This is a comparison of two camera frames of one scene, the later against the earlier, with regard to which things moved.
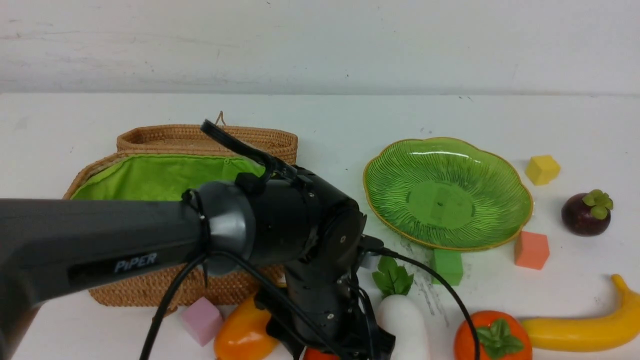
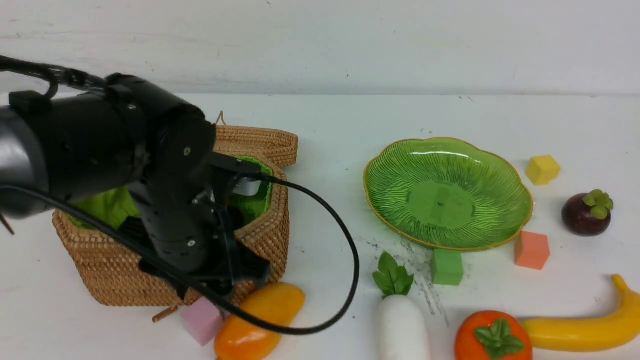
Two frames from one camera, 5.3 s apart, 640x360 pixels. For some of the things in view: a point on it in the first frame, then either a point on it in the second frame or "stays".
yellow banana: (589, 333) stays
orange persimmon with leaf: (501, 336) stays
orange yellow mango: (242, 333) stays
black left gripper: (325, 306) → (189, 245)
